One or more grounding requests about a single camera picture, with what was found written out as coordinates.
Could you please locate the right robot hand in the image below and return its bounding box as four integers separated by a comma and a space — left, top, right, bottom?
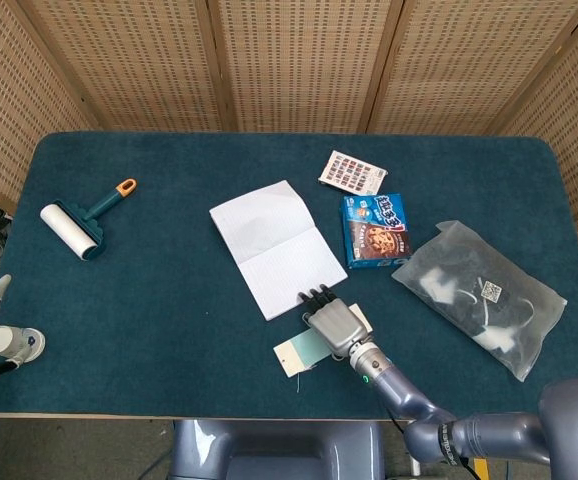
296, 283, 373, 360

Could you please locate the white paper cup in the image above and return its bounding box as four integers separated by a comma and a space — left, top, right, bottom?
0, 324, 46, 365

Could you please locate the cream and teal bookmark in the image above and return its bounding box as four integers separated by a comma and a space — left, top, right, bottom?
272, 302, 374, 394

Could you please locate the blue cookie box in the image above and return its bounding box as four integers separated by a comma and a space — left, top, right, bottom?
339, 192, 413, 271

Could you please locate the open lined notebook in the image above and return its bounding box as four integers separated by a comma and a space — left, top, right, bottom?
208, 179, 349, 322

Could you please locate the blue-grey robot torso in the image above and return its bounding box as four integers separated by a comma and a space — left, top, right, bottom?
168, 418, 386, 480

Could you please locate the translucent plastic bag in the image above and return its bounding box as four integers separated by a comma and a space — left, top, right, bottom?
391, 220, 568, 383

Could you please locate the small patterned card pack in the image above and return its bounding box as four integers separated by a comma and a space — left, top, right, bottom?
317, 149, 389, 197

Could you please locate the teal lint roller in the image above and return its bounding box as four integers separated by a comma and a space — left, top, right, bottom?
39, 178, 138, 262

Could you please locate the teal table cloth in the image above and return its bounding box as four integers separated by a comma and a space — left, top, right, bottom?
0, 130, 578, 422

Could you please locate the woven rattan folding screen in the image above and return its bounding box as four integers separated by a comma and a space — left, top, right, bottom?
0, 0, 578, 321

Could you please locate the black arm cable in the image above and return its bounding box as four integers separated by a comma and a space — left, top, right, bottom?
383, 404, 478, 476

